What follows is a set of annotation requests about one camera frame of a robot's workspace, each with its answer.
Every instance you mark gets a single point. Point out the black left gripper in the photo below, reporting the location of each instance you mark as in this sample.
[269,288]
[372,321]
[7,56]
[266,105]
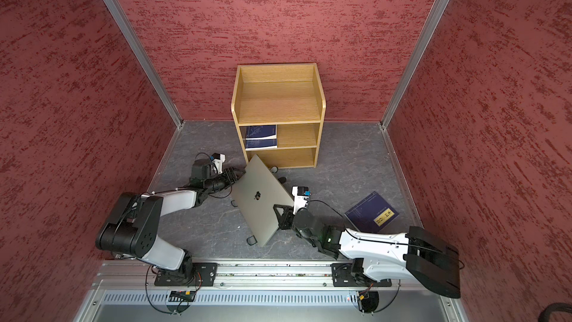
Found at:
[234,177]

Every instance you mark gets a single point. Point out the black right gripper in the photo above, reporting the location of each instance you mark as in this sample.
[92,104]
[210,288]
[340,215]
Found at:
[287,215]

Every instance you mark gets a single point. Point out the silver laptop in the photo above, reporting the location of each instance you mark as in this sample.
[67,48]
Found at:
[259,199]

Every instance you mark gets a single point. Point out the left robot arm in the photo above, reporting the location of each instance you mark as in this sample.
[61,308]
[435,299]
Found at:
[132,226]

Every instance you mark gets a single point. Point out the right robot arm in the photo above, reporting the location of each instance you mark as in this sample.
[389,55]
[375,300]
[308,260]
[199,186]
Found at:
[416,254]

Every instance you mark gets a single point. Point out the lower blue book in shelf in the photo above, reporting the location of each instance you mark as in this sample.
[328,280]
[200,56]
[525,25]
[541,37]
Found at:
[254,145]

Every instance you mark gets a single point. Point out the blue book in shelf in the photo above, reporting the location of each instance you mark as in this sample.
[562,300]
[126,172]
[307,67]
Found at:
[254,145]
[261,132]

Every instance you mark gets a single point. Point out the upper blue book in shelf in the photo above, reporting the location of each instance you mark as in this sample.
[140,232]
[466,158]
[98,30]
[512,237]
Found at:
[261,132]

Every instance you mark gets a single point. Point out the blue book on table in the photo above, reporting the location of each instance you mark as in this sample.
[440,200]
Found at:
[372,214]

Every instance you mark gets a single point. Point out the wooden bookshelf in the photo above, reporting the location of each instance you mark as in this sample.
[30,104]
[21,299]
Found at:
[289,96]

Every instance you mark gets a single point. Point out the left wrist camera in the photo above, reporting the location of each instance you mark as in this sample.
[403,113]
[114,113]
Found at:
[218,161]

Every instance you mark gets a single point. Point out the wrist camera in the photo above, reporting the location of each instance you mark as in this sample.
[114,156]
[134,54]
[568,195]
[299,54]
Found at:
[218,161]
[301,197]

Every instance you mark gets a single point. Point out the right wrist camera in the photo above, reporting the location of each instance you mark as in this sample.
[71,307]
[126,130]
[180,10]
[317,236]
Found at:
[301,197]

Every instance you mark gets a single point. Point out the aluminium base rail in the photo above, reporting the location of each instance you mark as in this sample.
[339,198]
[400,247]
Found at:
[259,290]

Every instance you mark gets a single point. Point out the aluminium corner post left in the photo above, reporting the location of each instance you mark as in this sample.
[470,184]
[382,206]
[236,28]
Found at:
[122,21]

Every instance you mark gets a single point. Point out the aluminium corner post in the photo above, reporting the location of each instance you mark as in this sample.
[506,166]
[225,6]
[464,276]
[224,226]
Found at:
[432,21]
[122,21]

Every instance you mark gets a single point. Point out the aluminium corner post right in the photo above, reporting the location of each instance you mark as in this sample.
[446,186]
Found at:
[432,21]

